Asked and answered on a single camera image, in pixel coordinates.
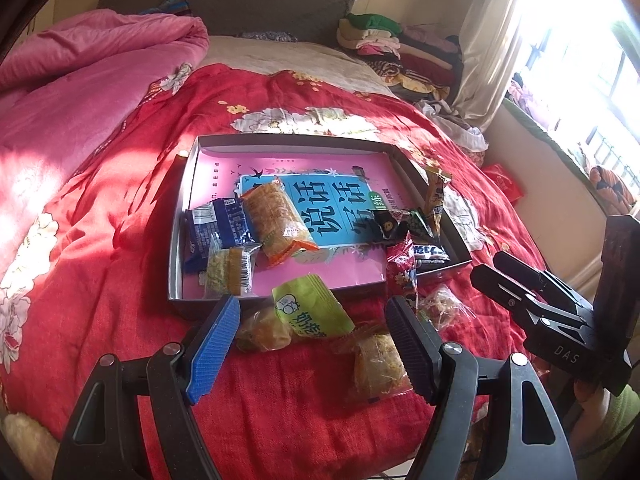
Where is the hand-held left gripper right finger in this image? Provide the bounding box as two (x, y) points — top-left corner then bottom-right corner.
(385, 295), (581, 480)

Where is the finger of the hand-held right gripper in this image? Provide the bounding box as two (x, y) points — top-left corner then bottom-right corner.
(470, 262), (586, 346)
(492, 250), (598, 314)

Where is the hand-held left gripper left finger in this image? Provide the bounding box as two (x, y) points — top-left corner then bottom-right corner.
(52, 294), (241, 480)

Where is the clear packet with brown pastry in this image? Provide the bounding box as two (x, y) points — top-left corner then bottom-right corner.
(330, 325), (417, 403)

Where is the small clear noodle cracker packet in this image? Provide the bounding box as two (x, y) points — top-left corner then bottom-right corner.
(197, 245), (257, 297)

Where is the red snack packet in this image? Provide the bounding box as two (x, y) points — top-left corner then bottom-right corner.
(384, 232), (422, 311)

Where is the dark snack bar white lettering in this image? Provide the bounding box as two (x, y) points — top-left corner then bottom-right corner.
(411, 242), (452, 265)

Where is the grey cardboard box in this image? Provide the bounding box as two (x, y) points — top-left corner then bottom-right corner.
(167, 134), (473, 320)

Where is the blue snack packet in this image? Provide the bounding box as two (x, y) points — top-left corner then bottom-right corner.
(181, 197), (263, 275)

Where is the black and green snack packet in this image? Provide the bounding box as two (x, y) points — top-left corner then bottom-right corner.
(371, 205), (437, 242)

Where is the orange snack packet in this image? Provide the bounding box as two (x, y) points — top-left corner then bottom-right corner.
(240, 177), (321, 268)

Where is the person's right forearm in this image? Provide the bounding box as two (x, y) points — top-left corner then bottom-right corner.
(570, 380), (640, 461)

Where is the clear packet with brown snack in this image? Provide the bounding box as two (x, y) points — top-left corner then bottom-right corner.
(417, 282), (476, 333)

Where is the clear packet with yellow cake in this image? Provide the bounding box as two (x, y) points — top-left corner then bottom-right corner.
(234, 307), (297, 355)

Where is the pink and blue book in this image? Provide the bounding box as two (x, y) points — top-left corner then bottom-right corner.
(182, 152), (401, 301)

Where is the red paper bag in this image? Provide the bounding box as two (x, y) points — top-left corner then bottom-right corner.
(482, 162), (526, 203)

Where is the orange patterned cloth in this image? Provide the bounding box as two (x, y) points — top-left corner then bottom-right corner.
(587, 165), (637, 217)

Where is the red floral quilt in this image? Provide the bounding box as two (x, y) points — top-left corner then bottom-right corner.
(0, 62), (551, 480)

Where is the green windowsill cover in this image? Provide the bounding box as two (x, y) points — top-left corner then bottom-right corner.
(502, 97), (640, 231)

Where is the tan snack packet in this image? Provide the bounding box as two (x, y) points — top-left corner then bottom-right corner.
(424, 166), (453, 238)

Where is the white cloth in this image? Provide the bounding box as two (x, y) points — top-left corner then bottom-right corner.
(415, 100), (488, 153)

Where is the beige plush blanket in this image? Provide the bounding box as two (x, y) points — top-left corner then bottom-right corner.
(2, 412), (61, 480)

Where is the window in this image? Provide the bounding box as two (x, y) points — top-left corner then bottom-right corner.
(510, 0), (640, 196)

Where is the cream curtain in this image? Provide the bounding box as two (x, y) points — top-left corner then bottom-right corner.
(452, 0), (556, 133)

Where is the pile of folded clothes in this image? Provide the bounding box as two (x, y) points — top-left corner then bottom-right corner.
(336, 12), (468, 103)

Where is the pink quilt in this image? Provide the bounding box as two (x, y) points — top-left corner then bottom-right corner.
(0, 7), (211, 211)

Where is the beige bed sheet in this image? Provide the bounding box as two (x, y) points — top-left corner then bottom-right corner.
(200, 35), (396, 96)

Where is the dark patterned cloth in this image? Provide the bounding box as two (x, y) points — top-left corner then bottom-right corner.
(235, 30), (298, 44)

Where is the grey headboard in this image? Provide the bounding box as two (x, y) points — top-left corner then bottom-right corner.
(97, 0), (361, 51)

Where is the blue patterned cloth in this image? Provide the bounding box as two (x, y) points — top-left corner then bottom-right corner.
(137, 0), (193, 18)

